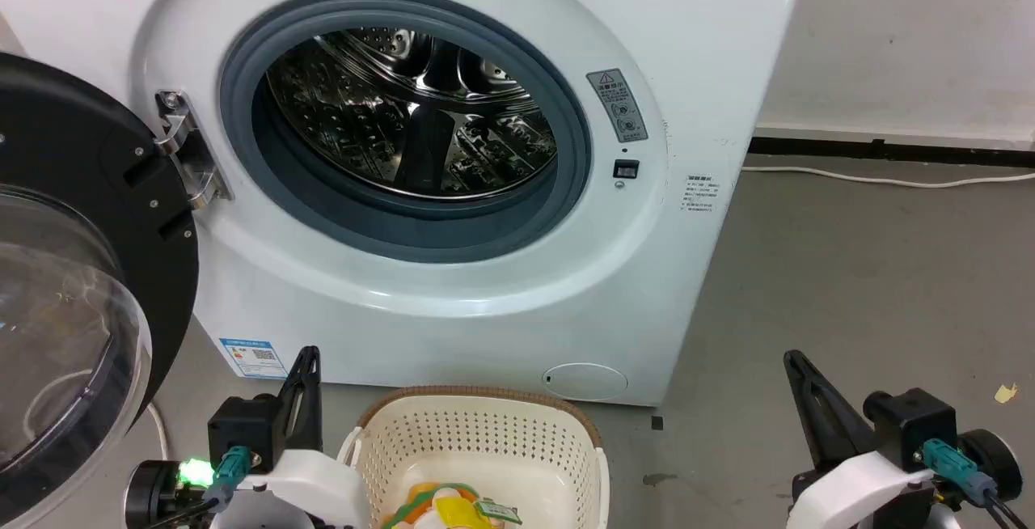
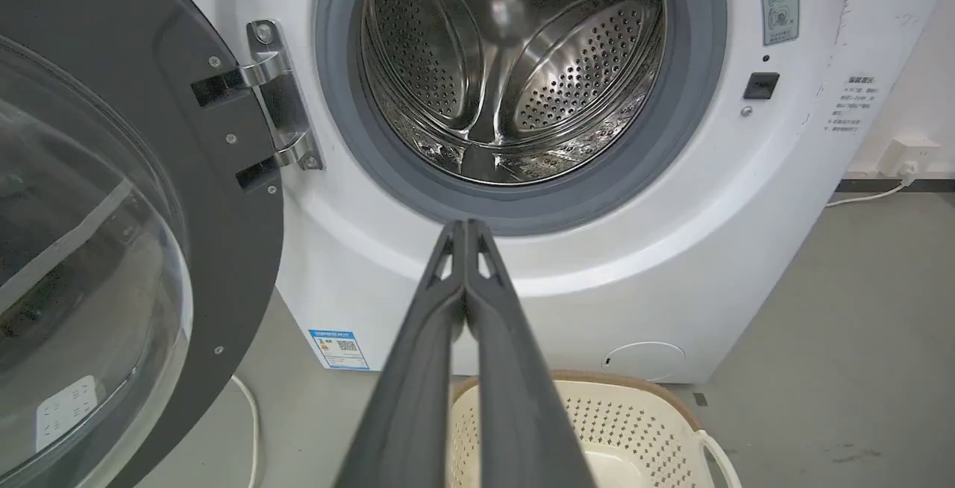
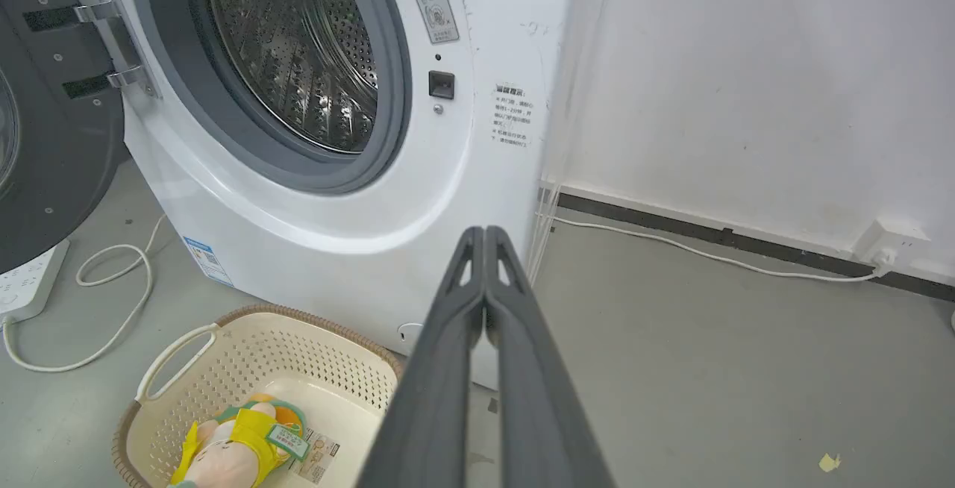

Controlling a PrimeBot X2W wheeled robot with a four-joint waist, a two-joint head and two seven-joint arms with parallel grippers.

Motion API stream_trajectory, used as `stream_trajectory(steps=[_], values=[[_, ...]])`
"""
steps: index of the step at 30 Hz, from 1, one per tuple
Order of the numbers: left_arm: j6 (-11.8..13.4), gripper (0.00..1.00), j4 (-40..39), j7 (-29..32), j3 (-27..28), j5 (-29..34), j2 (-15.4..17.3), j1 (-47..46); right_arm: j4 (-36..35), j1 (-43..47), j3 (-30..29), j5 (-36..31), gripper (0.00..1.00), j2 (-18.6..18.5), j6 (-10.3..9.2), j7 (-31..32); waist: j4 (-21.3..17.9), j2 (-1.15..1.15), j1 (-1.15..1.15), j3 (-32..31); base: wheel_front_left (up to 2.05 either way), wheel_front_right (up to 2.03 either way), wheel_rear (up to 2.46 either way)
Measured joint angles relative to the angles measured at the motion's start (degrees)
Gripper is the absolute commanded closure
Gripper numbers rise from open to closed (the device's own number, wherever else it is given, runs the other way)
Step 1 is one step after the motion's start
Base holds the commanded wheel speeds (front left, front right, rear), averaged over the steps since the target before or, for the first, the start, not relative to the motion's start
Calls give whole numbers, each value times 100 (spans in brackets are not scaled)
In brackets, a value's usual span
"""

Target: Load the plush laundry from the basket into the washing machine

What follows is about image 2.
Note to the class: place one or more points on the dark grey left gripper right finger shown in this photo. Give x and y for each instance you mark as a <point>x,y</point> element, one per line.
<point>522,413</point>

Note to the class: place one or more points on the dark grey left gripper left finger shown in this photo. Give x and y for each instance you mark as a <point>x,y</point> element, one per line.
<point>406,398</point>

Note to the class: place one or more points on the white front-load washing machine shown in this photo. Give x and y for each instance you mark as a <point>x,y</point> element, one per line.
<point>656,234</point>

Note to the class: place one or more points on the grey washing machine door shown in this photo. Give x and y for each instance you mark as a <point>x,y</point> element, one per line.
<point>112,212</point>

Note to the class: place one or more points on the cream perforated laundry basket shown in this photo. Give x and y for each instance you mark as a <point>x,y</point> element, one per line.
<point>642,436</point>

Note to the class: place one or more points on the chrome door hinge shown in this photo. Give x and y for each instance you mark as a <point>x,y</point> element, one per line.
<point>282,96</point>

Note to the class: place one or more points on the white wall power socket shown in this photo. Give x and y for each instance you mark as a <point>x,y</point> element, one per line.
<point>907,157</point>

